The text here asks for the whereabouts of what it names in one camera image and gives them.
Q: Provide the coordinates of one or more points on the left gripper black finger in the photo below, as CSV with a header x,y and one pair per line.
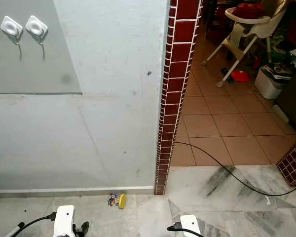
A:
x,y
86,227

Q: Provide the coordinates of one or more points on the small yellow disc object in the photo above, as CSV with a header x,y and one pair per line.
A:
x,y
122,200

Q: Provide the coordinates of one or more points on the grey rod with black tip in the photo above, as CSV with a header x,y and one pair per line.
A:
x,y
15,230

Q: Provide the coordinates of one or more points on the red tiled pillar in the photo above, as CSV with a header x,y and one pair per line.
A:
x,y
180,49

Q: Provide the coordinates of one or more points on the black sandal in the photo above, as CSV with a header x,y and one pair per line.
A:
x,y
225,74

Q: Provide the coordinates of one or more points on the red plastic bowl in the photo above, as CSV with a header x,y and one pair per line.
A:
x,y
240,76

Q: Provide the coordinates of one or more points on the white storage bin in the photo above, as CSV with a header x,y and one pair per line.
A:
x,y
268,84

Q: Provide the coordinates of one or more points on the beige baby high chair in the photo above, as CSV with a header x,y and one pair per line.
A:
x,y
259,29

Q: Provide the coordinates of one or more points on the red cloth bundle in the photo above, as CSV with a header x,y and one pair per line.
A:
x,y
249,10

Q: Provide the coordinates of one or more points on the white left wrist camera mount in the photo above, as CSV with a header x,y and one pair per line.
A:
x,y
64,219

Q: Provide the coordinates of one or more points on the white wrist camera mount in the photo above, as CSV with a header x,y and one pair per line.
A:
x,y
190,225
64,219

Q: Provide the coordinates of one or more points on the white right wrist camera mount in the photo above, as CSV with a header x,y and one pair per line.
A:
x,y
190,225

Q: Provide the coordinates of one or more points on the grey wall board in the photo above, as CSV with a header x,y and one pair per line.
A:
x,y
34,69

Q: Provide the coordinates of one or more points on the white square wall hook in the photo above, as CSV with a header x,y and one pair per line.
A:
x,y
36,25
12,25

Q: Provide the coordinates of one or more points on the low red tiled wall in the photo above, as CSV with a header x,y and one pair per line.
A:
x,y
293,163

